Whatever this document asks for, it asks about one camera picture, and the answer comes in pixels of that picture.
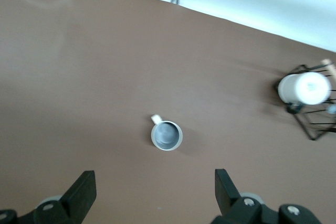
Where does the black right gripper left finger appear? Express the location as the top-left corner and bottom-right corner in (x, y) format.
(0, 170), (97, 224)

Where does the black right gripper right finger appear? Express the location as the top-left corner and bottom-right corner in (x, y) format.
(212, 168), (322, 224)

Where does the beige ceramic cup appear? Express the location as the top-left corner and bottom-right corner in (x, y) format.
(150, 114), (183, 152)

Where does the black wire rack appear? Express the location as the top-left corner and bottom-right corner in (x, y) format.
(274, 63), (336, 141)

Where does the white mug with black handle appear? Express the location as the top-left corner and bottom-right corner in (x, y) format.
(277, 71), (331, 113)

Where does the wooden rack handle rod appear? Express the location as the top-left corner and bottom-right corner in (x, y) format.
(321, 58), (336, 78)

